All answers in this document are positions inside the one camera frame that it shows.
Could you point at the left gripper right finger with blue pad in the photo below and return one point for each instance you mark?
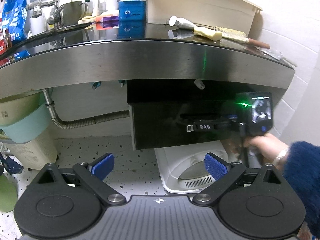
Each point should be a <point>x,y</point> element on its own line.
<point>226,175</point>

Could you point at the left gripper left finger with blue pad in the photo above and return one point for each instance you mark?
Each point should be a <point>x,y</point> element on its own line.
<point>91,178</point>

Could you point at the black front drawer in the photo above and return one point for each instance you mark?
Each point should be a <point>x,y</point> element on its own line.
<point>158,126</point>

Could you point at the person right hand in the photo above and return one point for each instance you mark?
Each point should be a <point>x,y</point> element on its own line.
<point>272,149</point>

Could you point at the white floor scale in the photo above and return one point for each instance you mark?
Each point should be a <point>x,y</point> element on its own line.
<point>181,168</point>

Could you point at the cream wicker bin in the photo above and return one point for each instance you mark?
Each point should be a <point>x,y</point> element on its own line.
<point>35,153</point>

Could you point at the clear plastic wrapper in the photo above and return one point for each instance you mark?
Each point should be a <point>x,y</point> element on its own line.
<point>278,56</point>

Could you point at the blue fuzzy right sleeve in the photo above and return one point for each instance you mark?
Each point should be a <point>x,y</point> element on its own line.
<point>301,170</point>

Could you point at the yellow sponge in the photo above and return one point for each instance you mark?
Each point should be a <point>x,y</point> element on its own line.
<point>207,33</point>

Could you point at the mint green basin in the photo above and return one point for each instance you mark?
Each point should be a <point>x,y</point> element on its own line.
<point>29,127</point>

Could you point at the beige plastic basin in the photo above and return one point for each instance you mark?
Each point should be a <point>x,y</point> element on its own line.
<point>232,14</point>

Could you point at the white cream tube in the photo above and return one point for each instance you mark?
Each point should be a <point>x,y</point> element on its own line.
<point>181,23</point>

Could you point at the purple box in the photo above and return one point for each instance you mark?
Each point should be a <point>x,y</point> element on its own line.
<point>110,21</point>

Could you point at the blue tin box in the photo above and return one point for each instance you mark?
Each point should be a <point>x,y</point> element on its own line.
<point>132,10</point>

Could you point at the white cup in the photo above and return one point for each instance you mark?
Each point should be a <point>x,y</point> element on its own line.
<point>38,25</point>

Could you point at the red packet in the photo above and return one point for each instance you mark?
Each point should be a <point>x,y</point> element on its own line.
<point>6,44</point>

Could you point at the olive green mug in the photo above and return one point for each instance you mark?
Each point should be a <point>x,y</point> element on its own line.
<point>72,12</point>

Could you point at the chrome faucet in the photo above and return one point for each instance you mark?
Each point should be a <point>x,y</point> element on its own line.
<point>50,10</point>

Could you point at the blue snack bag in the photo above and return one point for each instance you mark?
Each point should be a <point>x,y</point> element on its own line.
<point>14,16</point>

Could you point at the wooden handle hairbrush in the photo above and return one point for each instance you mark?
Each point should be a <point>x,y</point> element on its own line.
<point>240,37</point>

